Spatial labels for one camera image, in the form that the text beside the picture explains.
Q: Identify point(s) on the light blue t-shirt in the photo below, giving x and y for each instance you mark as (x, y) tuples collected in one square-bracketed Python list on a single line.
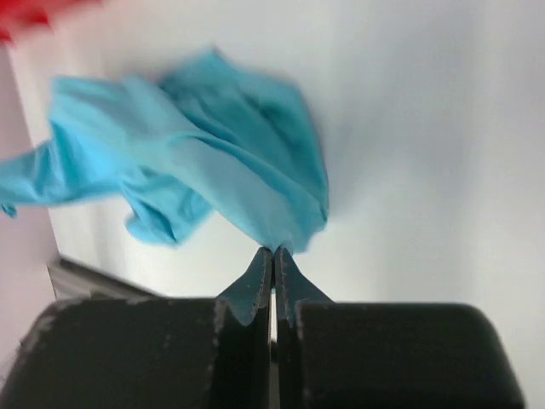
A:
[(208, 136)]

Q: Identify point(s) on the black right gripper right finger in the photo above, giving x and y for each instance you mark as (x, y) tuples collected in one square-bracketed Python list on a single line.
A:
[(385, 354)]

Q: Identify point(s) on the aluminium front frame rail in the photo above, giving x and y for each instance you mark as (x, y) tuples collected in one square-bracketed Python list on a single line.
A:
[(72, 280)]

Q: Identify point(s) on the red plastic tray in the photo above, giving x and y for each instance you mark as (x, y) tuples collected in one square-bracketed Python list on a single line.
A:
[(20, 16)]

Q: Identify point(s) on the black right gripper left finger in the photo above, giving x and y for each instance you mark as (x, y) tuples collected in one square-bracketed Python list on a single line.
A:
[(150, 352)]

